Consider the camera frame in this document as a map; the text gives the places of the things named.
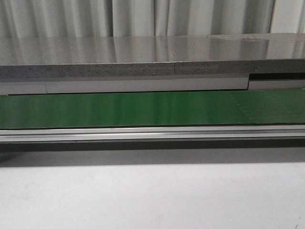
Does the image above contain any green conveyor belt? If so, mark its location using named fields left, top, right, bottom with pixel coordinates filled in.
left=0, top=89, right=305, bottom=129

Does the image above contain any grey stone countertop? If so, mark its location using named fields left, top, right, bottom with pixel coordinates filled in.
left=0, top=33, right=305, bottom=81

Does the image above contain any white pleated curtain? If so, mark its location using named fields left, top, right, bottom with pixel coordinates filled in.
left=0, top=0, right=305, bottom=38

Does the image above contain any aluminium conveyor frame rail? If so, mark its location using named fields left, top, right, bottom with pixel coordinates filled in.
left=0, top=125, right=305, bottom=143

